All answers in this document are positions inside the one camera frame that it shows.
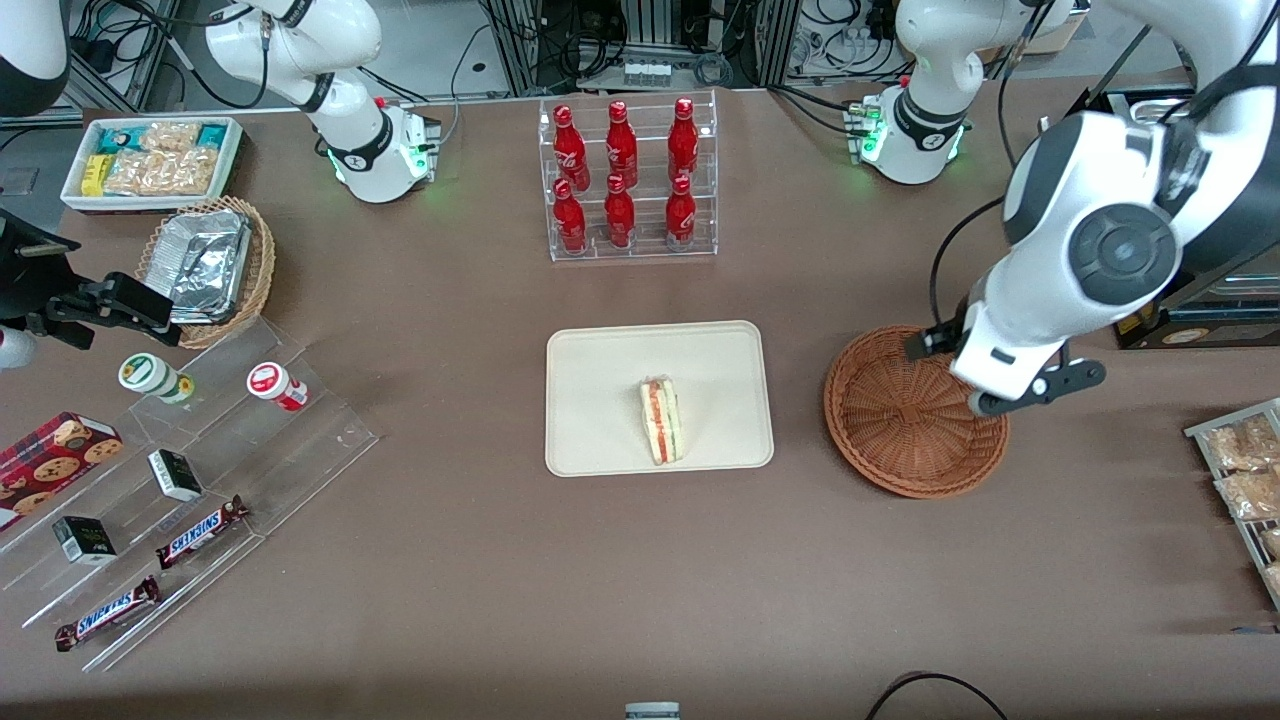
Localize small light wicker basket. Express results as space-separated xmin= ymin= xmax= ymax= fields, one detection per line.
xmin=135 ymin=195 xmax=277 ymax=351

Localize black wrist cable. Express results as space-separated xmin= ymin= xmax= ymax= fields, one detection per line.
xmin=928 ymin=195 xmax=1006 ymax=326

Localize clear acrylic bottle rack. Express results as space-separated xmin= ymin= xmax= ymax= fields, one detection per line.
xmin=538 ymin=90 xmax=719 ymax=263

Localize snickers bar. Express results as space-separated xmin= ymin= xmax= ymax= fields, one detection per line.
xmin=155 ymin=495 xmax=251 ymax=570
xmin=54 ymin=576 xmax=162 ymax=652

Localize small clear cracker bag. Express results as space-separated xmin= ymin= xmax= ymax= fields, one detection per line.
xmin=140 ymin=120 xmax=201 ymax=153

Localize aluminium frame post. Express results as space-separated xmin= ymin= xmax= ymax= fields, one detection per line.
xmin=488 ymin=0 xmax=548 ymax=98
xmin=758 ymin=0 xmax=803 ymax=89

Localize small black box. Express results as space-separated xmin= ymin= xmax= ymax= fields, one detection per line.
xmin=147 ymin=449 xmax=204 ymax=503
xmin=52 ymin=516 xmax=118 ymax=566

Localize large clear cracker bag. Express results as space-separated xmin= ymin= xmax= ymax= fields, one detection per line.
xmin=105 ymin=148 xmax=221 ymax=198

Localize black right wrist camera housing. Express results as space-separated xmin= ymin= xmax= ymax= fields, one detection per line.
xmin=0 ymin=208 xmax=83 ymax=263

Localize red cookie box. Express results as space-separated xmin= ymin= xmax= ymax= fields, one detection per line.
xmin=0 ymin=411 xmax=124 ymax=531

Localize white snack bin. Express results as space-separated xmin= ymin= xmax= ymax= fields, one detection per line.
xmin=60 ymin=115 xmax=246 ymax=216

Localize black arm base cable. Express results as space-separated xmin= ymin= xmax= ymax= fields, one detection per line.
xmin=768 ymin=85 xmax=861 ymax=136

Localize triangle sandwich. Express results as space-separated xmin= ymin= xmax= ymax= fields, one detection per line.
xmin=640 ymin=377 xmax=686 ymax=466

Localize black looped cable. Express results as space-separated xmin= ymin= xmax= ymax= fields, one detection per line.
xmin=865 ymin=672 xmax=1009 ymax=720

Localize clear acrylic stepped stand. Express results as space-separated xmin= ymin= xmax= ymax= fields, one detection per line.
xmin=0 ymin=318 xmax=381 ymax=673

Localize red lid jar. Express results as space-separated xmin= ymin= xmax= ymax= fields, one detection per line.
xmin=246 ymin=362 xmax=309 ymax=412

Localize cardboard box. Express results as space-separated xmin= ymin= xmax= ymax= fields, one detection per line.
xmin=1015 ymin=8 xmax=1089 ymax=59

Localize red cola bottle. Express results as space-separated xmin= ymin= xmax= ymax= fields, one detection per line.
xmin=665 ymin=175 xmax=697 ymax=251
xmin=553 ymin=178 xmax=588 ymax=255
xmin=603 ymin=174 xmax=637 ymax=249
xmin=552 ymin=104 xmax=591 ymax=193
xmin=667 ymin=97 xmax=700 ymax=184
xmin=605 ymin=100 xmax=639 ymax=189

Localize beige plastic tray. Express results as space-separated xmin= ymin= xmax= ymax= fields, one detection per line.
xmin=545 ymin=320 xmax=776 ymax=478

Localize grey wire snack rack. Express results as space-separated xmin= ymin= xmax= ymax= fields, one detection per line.
xmin=1185 ymin=398 xmax=1280 ymax=613

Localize large brown wicker basket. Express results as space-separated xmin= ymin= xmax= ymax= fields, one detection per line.
xmin=824 ymin=324 xmax=1011 ymax=499

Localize stacked foil trays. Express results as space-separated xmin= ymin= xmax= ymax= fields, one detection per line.
xmin=155 ymin=210 xmax=253 ymax=323

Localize green lid jar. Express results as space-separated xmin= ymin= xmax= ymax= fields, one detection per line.
xmin=118 ymin=353 xmax=196 ymax=405

